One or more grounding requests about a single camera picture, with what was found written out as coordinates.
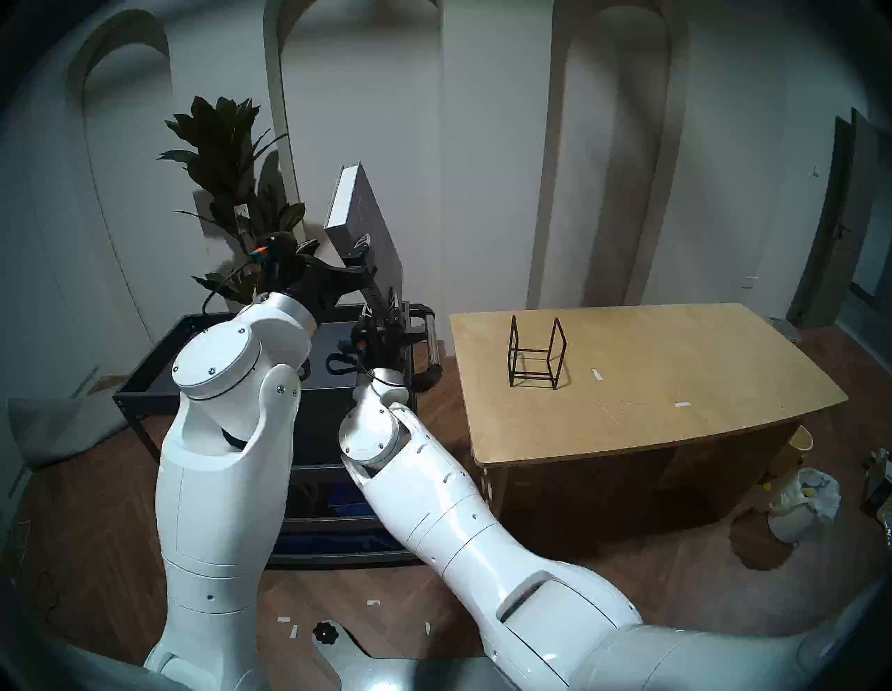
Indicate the grey flat floor object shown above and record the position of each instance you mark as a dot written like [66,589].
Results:
[784,327]

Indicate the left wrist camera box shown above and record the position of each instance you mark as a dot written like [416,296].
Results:
[261,254]

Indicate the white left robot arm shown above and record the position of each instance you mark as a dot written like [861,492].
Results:
[216,453]

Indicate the black star knob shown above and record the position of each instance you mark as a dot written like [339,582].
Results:
[325,633]

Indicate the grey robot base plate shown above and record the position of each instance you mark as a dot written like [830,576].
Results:
[390,672]

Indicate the blue plastic bin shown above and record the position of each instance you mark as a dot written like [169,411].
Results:
[341,498]

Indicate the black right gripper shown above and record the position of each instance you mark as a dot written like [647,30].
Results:
[380,345]

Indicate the light wooden table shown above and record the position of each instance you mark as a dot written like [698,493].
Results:
[683,355]

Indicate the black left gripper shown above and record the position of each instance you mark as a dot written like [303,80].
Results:
[313,278]

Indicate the black metal utility cart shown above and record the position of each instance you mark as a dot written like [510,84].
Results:
[155,356]

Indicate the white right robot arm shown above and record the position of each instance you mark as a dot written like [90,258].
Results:
[453,515]

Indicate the white trash bin with bag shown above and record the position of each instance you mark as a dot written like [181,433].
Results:
[801,498]

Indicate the grey box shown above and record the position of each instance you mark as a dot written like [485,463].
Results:
[369,209]

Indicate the dark grey door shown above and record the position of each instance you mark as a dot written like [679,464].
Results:
[833,223]

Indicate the tall dark green plant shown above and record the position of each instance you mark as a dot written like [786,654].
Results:
[223,153]

